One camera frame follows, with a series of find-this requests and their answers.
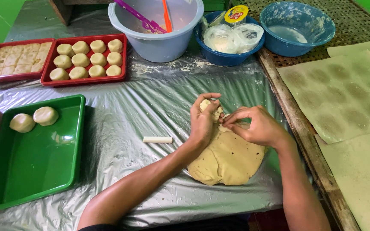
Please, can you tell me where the red tray with square pieces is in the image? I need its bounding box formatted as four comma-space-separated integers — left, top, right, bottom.
0, 38, 56, 84

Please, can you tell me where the greasy baking paper sheet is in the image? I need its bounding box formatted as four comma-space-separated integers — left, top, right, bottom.
276, 49, 370, 144

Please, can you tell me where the floury blue bowl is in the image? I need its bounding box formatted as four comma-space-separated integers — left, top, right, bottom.
260, 1, 336, 58

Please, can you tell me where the round dough ball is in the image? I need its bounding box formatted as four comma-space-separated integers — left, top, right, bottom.
9, 113, 36, 133
33, 106, 59, 127

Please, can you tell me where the clear plastic bag of flour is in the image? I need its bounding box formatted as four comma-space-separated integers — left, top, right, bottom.
233, 23, 264, 53
203, 24, 239, 54

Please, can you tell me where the person's black clothing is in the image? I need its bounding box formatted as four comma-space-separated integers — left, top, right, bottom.
78, 214, 250, 231

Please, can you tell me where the small torn dough piece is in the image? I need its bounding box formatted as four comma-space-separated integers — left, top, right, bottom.
199, 99, 224, 123

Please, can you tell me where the slab of cut dough squares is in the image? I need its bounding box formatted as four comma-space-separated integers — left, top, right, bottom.
0, 42, 53, 77

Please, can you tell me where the person's right hand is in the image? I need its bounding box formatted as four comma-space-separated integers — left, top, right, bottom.
222, 105, 289, 149

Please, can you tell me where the yellow-topped sachet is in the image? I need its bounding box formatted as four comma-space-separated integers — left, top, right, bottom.
224, 4, 249, 27

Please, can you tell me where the pale blue plastic basin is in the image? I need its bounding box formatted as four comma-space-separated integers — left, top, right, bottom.
107, 0, 204, 63

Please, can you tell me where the white stick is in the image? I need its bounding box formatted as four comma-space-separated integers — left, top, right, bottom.
143, 136, 173, 144

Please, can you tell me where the person's left hand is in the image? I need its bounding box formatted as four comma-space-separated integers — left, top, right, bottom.
190, 93, 225, 147

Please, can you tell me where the red tray with round pieces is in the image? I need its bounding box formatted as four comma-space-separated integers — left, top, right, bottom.
40, 33, 128, 88

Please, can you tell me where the green plastic tray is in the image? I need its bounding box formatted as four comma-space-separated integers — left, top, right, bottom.
0, 94, 86, 213

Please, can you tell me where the purple plastic spatula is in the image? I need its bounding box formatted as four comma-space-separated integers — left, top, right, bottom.
113, 0, 167, 34

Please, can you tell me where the dark blue plastic bowl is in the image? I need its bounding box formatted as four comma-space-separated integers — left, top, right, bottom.
193, 11, 266, 67

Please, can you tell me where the brown wooden block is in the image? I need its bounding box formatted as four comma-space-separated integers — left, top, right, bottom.
48, 0, 115, 26

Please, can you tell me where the group of shaped dough rounds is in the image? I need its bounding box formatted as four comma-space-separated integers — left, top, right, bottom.
49, 39, 124, 81

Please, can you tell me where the large flat dough mass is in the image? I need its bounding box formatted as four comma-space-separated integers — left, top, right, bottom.
187, 114, 266, 186

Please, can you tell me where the clear plastic table cover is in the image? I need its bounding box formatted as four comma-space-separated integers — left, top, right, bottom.
0, 0, 290, 231

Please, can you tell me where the woven rattan wooden rack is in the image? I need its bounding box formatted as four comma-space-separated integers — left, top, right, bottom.
231, 0, 370, 231

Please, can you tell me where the orange plastic spatula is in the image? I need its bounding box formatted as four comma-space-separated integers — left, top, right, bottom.
161, 0, 173, 33

